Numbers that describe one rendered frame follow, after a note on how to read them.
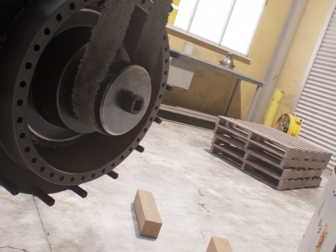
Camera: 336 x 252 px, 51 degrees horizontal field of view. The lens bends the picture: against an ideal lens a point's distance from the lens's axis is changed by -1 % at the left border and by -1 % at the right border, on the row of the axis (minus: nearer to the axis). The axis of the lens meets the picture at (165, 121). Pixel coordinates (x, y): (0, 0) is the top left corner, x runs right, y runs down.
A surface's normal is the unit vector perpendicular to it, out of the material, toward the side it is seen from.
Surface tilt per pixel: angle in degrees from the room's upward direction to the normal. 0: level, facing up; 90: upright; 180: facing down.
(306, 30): 90
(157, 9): 101
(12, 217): 0
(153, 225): 90
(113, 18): 96
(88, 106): 107
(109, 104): 90
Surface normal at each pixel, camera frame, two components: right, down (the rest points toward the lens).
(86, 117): -0.61, 0.56
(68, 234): 0.32, -0.93
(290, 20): -0.82, -0.18
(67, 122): 0.79, 0.36
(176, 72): 0.47, 0.31
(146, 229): 0.18, 0.24
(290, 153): 0.64, 0.34
